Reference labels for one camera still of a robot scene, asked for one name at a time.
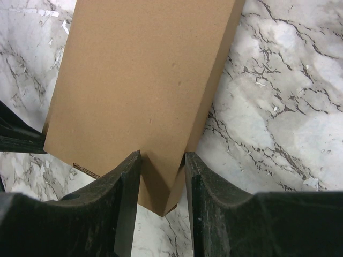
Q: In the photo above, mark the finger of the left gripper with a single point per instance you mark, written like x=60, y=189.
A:
x=17, y=136

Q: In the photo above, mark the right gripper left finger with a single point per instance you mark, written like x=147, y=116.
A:
x=96, y=220

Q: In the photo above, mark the cardboard box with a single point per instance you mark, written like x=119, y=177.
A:
x=139, y=75

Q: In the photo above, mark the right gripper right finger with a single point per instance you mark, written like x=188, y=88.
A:
x=228, y=221

